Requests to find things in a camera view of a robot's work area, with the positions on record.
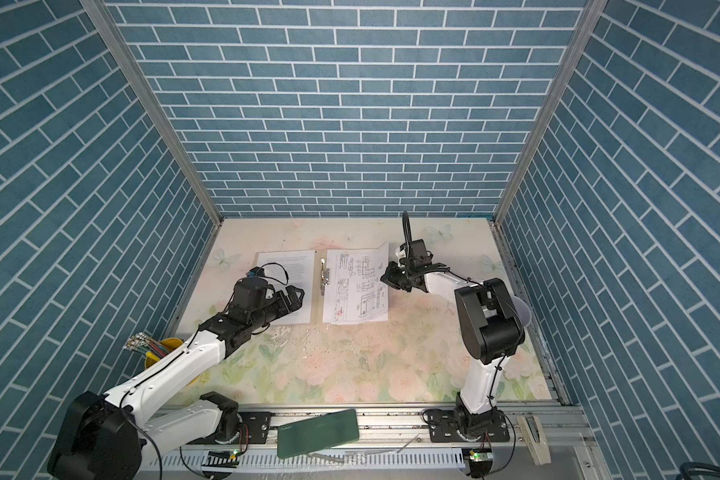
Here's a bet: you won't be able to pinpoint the green phone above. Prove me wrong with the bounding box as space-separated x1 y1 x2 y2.
277 409 360 459

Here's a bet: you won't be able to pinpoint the metal folder clip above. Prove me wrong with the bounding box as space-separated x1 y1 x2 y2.
320 258 330 296

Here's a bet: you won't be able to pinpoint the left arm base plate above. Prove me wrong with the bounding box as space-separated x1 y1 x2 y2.
190 412 272 446

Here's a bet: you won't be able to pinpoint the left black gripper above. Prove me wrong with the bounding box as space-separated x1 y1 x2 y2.
248 284 306 332

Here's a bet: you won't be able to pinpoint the coloured pencils bundle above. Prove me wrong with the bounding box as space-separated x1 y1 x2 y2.
124 332 153 356

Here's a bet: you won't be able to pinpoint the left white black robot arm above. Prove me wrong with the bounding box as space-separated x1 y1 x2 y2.
48 273 305 479

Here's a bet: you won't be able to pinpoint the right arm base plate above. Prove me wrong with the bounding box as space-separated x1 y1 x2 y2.
421 407 510 443

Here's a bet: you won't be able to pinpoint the yellow pencil cup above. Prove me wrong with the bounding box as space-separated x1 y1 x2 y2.
144 338 183 368

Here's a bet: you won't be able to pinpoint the printed text sheet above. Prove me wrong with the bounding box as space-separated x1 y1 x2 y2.
255 250 316 327

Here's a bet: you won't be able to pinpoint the beige paper folder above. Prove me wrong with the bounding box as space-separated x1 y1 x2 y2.
239 247 392 328

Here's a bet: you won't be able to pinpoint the technical drawing sheet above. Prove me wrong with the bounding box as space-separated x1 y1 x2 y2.
322 243 390 325

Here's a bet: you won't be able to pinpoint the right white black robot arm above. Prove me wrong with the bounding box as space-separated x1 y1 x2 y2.
381 230 532 430

